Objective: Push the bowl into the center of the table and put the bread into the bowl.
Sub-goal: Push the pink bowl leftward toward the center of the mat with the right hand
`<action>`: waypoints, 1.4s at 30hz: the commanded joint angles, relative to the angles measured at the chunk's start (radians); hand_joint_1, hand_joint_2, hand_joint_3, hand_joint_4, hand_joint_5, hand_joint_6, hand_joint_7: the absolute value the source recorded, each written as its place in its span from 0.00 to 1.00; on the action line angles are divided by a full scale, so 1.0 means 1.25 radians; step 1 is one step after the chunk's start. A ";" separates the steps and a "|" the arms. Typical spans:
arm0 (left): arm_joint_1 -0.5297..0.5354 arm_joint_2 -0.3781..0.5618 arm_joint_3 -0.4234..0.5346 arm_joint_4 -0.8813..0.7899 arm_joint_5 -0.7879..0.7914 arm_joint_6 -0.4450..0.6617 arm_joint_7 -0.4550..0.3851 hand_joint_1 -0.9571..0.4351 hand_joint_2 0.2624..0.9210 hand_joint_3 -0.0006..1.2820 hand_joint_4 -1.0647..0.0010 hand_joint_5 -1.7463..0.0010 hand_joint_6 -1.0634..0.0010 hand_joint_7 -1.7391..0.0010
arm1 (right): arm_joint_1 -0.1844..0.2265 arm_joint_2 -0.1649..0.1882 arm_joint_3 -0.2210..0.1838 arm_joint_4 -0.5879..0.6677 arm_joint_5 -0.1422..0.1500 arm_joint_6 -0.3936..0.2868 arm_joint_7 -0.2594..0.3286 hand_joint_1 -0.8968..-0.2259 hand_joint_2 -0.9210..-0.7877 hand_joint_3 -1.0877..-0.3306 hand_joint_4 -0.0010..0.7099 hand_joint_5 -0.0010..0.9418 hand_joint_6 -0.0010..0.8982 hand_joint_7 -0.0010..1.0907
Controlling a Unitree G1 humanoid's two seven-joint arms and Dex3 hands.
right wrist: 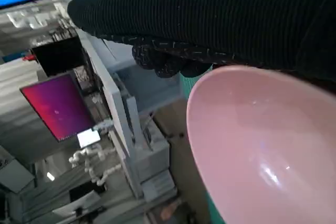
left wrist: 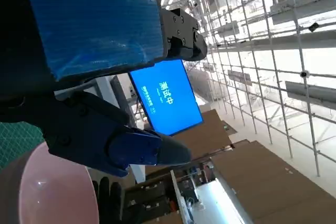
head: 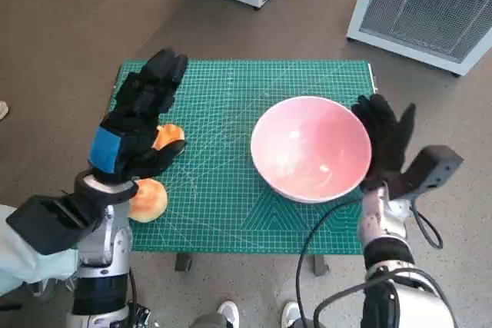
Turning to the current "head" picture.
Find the green cutting mat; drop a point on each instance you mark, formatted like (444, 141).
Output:
(219, 113)

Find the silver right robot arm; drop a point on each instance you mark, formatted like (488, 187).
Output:
(388, 255)

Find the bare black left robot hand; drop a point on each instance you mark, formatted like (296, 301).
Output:
(138, 120)

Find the person's foot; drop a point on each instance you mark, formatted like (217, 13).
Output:
(3, 110)

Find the dark table leg foot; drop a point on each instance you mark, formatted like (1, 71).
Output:
(320, 265)
(183, 262)

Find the round golden bread bun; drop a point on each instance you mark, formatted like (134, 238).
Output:
(150, 201)

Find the large white mesh cabinet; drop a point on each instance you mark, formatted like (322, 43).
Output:
(423, 9)

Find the long ridged orange bread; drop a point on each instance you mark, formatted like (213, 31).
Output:
(171, 134)

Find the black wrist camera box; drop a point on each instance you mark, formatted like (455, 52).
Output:
(42, 224)
(426, 170)

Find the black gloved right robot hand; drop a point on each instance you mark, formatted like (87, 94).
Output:
(386, 140)

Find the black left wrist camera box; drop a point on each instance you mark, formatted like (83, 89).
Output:
(42, 224)

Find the white shoe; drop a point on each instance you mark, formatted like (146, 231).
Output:
(228, 314)
(290, 314)

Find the black circuit board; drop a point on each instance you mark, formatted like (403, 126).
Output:
(144, 316)

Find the pale green cloth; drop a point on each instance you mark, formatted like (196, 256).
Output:
(19, 262)

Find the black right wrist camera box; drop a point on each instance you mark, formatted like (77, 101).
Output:
(426, 170)

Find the pink bowl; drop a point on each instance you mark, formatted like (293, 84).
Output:
(307, 147)

